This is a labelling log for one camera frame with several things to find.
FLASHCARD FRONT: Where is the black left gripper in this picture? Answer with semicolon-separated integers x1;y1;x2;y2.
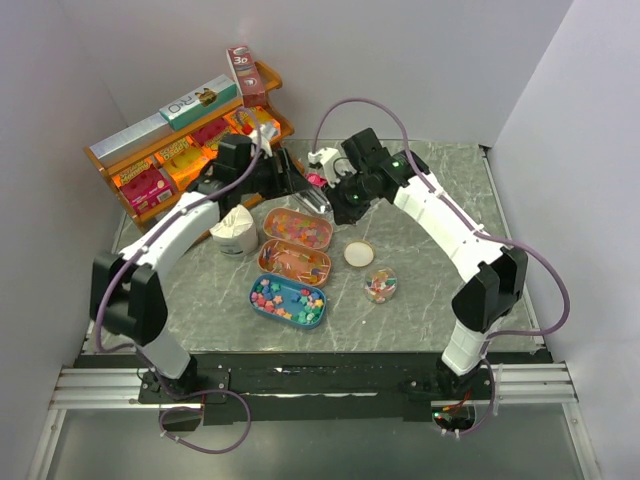
238;148;313;202

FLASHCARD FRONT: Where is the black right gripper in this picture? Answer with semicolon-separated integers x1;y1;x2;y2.
321;170;374;226

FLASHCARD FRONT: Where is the silver metal scoop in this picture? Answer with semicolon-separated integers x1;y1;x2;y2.
293;186;332;216

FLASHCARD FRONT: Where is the gold jar lid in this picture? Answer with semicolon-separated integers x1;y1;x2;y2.
343;240;375;268

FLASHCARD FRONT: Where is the pink tin of lollipops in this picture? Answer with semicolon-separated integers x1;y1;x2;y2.
257;239;331;288

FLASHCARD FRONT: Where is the clear plastic jar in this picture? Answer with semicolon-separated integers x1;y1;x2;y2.
364;267;398;304

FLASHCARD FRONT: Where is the blue tin of star candies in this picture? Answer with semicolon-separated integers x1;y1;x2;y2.
248;273;328;330

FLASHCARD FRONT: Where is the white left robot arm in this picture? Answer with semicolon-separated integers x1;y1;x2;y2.
90;134;310;402

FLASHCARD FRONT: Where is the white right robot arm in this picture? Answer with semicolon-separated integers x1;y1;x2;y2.
308;128;528;399

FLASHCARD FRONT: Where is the pink box on table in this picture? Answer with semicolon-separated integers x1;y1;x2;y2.
306;173;325;187

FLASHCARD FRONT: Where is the pink tin of gummies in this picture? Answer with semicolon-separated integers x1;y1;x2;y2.
263;207;333;251

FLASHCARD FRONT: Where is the orange sponge box right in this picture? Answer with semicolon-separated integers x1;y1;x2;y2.
222;106;281;143

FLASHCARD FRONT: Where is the red orange sponge box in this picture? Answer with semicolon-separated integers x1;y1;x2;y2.
191;118;236;153

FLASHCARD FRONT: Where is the white toilet paper roll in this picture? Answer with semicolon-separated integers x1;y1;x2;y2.
209;205;259;256

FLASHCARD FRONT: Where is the red tall carton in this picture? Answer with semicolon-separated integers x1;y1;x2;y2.
226;45;267;108

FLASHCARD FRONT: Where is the orange sponge box middle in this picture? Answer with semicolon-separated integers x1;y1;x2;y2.
154;135;214;191

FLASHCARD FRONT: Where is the teal long box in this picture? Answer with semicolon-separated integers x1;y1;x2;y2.
159;75;237;130

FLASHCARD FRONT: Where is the wooden three-tier shelf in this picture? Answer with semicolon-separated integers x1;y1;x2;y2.
83;59;305;246

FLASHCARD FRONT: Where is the pink sponge box left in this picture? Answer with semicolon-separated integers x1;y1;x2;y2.
113;157;175;215

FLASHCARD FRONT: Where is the silver long box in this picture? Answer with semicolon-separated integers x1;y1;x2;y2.
89;112;173;167

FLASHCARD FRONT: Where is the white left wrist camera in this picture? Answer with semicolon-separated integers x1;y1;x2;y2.
248;122;279;156

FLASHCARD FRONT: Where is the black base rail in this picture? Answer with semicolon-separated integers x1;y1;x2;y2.
138;352;551;425

